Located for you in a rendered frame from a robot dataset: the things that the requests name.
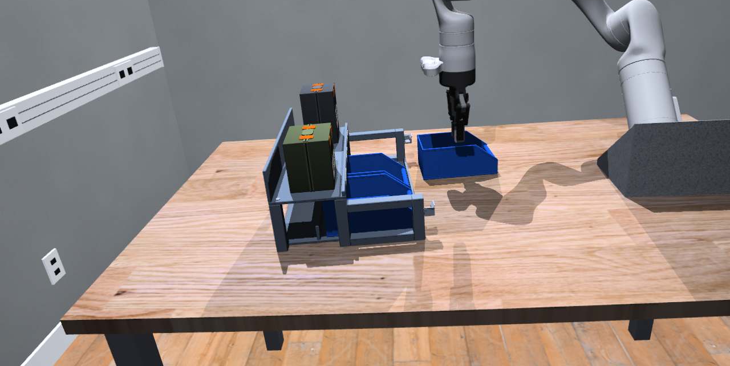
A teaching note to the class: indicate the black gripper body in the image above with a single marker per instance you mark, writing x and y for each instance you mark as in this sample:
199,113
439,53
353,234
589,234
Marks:
457,82

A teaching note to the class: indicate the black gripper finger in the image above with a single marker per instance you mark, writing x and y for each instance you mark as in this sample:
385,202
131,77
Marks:
462,112
449,112

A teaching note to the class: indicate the grey metal shelf rack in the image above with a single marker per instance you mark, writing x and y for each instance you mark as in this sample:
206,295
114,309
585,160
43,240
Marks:
305,223

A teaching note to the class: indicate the olive green case with orange latches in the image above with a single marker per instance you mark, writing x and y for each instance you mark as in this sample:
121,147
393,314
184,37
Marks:
310,158

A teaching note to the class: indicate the black case with orange grip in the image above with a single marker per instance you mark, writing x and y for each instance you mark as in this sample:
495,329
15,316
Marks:
318,103

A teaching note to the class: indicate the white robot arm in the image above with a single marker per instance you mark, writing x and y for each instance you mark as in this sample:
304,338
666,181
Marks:
642,70

